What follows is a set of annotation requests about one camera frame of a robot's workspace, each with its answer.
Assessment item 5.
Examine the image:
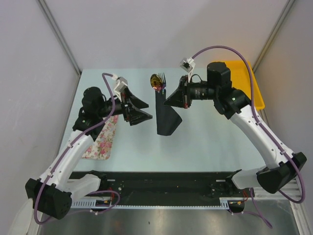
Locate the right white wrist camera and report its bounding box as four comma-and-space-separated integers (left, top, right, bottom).
179, 57, 195, 74

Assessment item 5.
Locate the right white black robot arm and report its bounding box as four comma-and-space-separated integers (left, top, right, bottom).
150, 62, 307, 196

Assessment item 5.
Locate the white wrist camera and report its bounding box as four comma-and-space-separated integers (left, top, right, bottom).
179, 57, 195, 74
112, 74, 128, 101

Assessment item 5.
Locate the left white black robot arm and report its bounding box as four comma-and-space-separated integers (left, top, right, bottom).
25, 87, 152, 220

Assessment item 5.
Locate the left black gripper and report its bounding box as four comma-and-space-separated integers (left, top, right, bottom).
97, 87, 152, 125

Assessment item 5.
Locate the white slotted cable duct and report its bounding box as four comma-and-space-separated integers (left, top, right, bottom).
71, 199, 97, 209

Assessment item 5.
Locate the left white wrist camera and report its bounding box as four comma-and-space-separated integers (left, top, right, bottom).
112, 74, 128, 101

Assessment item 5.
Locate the iridescent rainbow fork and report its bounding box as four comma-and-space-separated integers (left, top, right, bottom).
158, 73, 166, 94

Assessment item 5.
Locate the yellow plastic bin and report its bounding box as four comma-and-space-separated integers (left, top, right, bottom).
225, 60, 265, 111

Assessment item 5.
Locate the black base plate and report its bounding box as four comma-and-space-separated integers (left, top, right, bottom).
90, 170, 250, 207

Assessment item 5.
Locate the floral pattern tray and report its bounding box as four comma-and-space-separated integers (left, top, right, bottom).
82, 116, 119, 160

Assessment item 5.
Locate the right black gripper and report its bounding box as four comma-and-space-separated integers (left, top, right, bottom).
164, 75, 218, 109

